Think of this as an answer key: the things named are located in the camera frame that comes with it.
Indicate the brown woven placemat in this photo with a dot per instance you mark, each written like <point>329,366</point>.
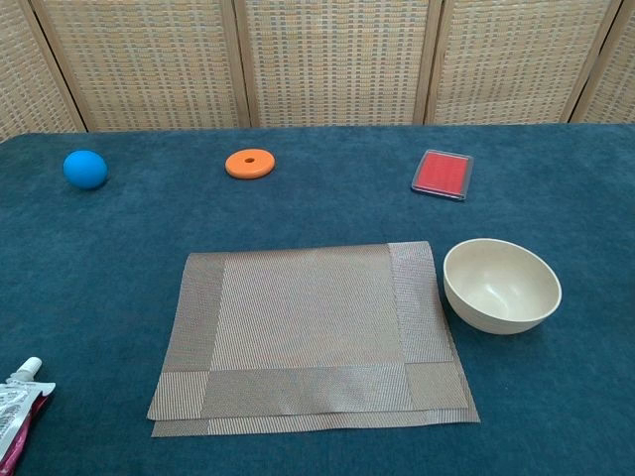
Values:
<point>307,322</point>

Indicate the beige bowl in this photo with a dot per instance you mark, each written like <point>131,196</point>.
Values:
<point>501,287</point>

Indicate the orange disc with hole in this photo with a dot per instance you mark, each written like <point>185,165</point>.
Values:
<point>260,169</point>

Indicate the red pad in clear case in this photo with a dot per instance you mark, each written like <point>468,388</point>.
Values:
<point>442,174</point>

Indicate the woven rattan folding screen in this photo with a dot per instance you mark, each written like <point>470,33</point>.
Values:
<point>322,59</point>

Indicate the teal table cloth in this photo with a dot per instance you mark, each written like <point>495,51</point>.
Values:
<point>99,297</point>

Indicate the blue ball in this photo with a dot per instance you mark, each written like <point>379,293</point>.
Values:
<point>85,169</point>

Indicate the silver drink pouch white cap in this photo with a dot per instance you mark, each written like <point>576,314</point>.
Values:
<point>15,416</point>

